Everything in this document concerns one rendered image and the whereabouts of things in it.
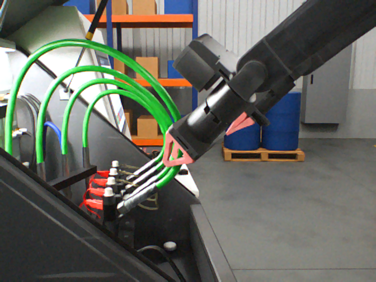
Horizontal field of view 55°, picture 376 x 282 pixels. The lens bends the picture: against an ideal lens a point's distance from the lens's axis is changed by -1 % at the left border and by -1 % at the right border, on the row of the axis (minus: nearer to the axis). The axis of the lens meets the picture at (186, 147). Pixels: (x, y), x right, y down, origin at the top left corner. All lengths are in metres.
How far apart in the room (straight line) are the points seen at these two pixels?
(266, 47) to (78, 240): 0.33
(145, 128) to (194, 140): 5.64
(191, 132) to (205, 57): 0.12
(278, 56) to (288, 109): 5.15
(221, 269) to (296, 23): 0.54
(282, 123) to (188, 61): 5.12
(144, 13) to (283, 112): 2.69
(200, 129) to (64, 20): 0.68
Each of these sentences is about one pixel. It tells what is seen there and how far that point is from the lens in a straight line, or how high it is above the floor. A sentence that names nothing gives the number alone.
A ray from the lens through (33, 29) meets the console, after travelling 1.16.
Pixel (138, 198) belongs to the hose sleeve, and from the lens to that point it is 0.68.
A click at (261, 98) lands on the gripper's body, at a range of 0.89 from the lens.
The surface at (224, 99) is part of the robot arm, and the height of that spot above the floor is 1.33.
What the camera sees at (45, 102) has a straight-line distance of 0.86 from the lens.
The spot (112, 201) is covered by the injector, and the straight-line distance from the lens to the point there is 0.80.
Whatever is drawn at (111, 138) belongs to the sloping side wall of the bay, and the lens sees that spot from 1.09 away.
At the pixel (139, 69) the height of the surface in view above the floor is 1.37.
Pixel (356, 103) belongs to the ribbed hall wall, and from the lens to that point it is 8.00.
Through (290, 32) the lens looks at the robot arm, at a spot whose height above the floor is 1.41.
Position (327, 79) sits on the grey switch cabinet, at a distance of 7.41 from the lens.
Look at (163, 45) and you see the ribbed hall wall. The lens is 7.26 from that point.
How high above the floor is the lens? 1.37
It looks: 12 degrees down
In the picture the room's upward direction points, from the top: straight up
